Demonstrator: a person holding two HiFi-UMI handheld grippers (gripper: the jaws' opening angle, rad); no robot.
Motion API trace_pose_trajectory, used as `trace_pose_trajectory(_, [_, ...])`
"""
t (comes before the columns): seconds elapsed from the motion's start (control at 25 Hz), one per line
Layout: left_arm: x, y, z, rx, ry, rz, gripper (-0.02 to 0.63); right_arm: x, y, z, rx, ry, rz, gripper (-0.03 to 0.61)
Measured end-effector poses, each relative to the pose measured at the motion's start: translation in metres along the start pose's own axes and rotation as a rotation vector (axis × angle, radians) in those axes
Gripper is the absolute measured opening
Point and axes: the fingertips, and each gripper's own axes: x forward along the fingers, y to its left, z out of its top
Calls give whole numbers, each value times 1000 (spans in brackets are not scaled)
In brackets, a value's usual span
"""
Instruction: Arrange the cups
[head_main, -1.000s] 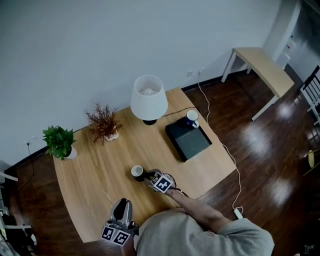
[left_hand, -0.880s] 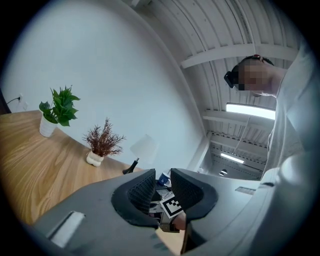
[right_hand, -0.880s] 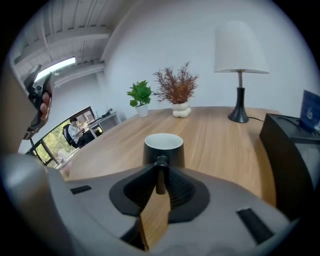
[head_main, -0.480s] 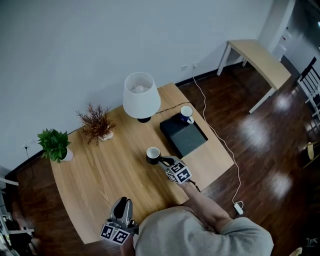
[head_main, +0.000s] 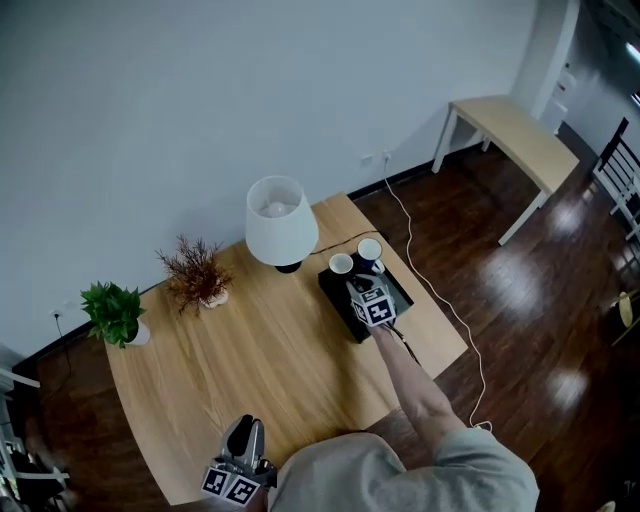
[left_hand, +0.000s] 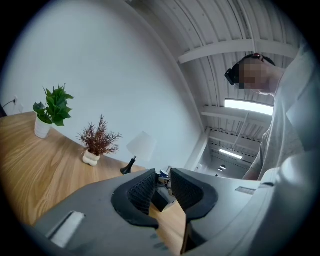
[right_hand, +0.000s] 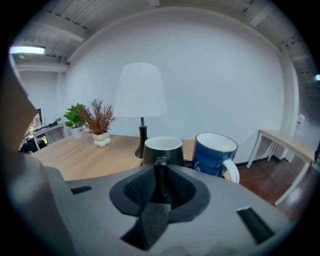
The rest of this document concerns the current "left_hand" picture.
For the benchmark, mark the black box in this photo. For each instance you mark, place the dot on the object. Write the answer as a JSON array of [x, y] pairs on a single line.
[[161, 200]]

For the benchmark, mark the white wall outlet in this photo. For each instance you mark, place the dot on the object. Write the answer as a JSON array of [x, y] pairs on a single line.
[[18, 104]]

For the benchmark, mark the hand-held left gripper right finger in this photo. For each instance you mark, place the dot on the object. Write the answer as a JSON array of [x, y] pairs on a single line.
[[192, 197]]

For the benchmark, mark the person's light grey shirt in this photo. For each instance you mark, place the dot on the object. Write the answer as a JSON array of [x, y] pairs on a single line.
[[287, 125]]

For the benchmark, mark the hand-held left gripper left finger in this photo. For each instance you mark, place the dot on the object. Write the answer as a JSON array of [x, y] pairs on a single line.
[[136, 200]]

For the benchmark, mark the white-shade table lamp black base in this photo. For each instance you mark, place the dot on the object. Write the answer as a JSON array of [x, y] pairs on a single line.
[[141, 146]]

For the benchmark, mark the black head-worn camera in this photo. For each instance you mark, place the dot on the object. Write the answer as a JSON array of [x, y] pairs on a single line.
[[230, 74]]

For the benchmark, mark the small ceiling light panel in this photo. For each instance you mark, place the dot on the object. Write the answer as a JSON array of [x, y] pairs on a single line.
[[231, 154]]

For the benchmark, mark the person's right forearm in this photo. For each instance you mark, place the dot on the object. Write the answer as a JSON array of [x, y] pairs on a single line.
[[252, 172]]

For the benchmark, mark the person's head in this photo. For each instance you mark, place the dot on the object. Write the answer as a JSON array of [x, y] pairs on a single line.
[[260, 75]]

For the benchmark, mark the black pendant lamp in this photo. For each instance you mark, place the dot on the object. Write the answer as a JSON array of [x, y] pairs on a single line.
[[222, 167]]

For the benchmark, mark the red-brown plant in cream pot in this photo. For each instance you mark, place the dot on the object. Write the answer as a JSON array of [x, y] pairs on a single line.
[[98, 140]]

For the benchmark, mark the blue and white cup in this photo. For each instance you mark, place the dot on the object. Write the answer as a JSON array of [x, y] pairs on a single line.
[[164, 173]]

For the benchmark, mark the green plant in white pot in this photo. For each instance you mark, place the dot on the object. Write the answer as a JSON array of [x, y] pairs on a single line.
[[56, 105]]

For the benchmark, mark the large ceiling light panel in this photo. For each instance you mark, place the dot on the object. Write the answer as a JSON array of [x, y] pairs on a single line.
[[248, 106]]

